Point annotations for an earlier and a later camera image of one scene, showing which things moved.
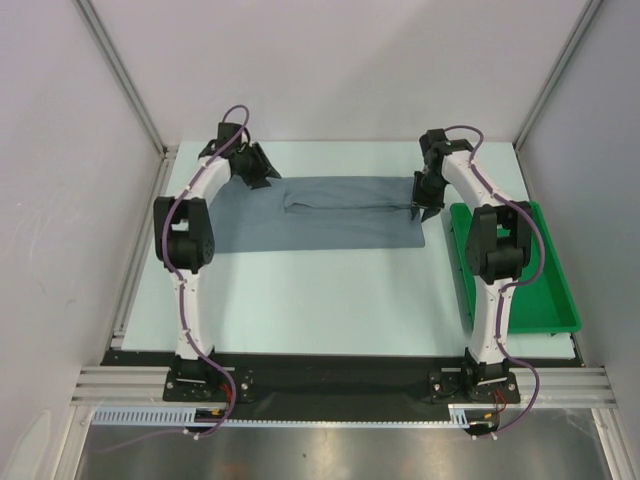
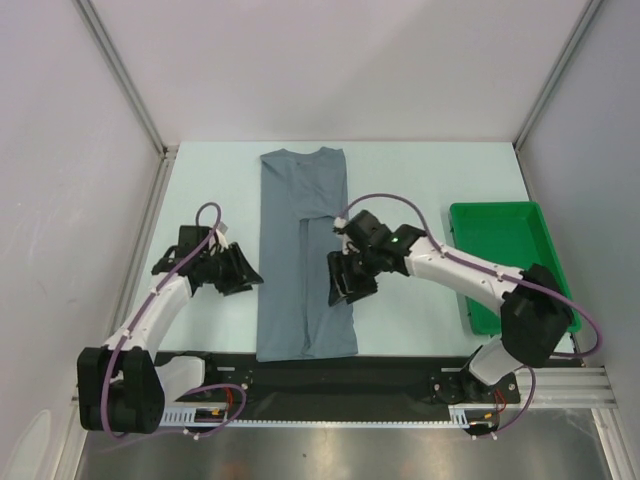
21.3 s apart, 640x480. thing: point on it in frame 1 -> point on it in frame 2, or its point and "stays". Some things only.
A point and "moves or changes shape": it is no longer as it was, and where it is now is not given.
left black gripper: x=257 y=179 -> x=241 y=274
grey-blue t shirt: x=313 y=213 moves or changes shape
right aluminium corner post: x=587 y=15 stays
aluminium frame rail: x=540 y=386 stays
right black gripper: x=427 y=197 -> x=356 y=267
